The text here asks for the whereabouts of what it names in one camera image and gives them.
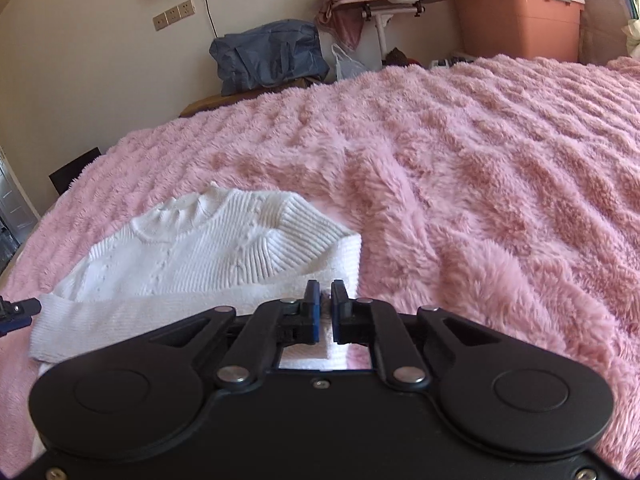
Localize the grey metal rack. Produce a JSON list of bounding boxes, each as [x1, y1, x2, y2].
[[0, 147, 42, 275]]

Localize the black box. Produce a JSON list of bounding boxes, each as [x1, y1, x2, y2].
[[48, 147, 104, 197]]

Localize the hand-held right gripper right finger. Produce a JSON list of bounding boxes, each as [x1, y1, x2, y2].
[[331, 280, 502, 392]]

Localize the blue clear storage bag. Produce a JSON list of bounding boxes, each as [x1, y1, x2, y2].
[[570, 0, 640, 67]]

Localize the blue fabric bag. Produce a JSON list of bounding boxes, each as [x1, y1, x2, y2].
[[209, 19, 331, 97]]

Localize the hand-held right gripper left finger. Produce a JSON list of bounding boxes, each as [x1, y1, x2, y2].
[[146, 280, 322, 389]]

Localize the pink plastic storage box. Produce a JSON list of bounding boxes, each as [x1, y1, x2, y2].
[[447, 0, 586, 64]]

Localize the beige wall socket strip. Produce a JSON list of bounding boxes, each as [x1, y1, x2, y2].
[[152, 0, 195, 31]]

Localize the black television cable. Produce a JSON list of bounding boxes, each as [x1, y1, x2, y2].
[[198, 0, 221, 41]]

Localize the pink folding table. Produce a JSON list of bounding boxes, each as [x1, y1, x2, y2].
[[331, 0, 456, 67]]

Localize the pink hanging cloth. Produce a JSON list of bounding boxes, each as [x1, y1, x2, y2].
[[316, 0, 368, 51]]

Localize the low wooden bench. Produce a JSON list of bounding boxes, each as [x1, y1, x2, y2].
[[178, 77, 331, 119]]

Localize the pink fluffy blanket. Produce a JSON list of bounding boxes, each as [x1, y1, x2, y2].
[[0, 55, 640, 466]]

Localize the white knitted sweater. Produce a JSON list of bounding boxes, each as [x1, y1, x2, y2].
[[29, 182, 363, 373]]

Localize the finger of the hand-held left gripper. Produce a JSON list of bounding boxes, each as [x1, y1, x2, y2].
[[0, 296, 42, 335]]

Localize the white ruffled cloth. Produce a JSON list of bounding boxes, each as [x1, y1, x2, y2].
[[621, 17, 640, 58]]

